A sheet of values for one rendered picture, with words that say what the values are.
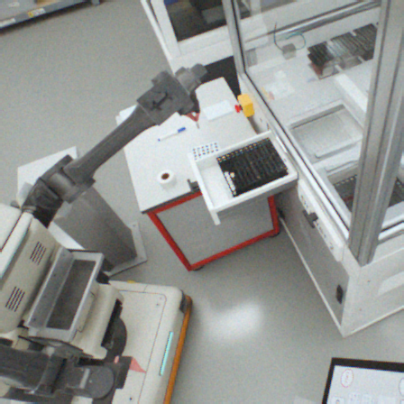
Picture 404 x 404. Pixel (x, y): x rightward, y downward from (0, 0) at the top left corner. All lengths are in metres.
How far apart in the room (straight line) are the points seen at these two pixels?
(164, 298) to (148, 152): 0.70
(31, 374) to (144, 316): 1.11
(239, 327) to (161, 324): 0.42
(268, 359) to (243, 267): 0.51
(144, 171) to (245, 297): 0.89
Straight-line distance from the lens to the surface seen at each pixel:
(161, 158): 1.73
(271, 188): 1.37
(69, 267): 1.25
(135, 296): 2.00
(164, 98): 0.91
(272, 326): 2.07
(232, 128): 1.75
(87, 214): 2.01
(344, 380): 0.99
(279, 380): 2.01
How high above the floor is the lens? 1.99
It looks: 54 degrees down
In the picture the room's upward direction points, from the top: 11 degrees counter-clockwise
